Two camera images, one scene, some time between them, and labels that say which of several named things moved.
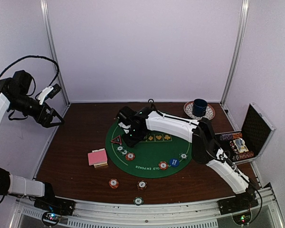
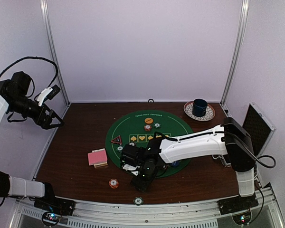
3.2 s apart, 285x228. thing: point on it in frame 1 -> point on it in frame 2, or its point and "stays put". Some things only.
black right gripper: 131,142 -> 141,185
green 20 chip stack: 138,201 stays put
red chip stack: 113,183 stays put
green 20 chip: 120,148 stays put
